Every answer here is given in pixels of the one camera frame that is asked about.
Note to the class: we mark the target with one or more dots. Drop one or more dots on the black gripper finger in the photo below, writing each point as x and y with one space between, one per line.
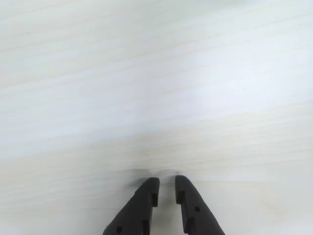
195 213
137 210

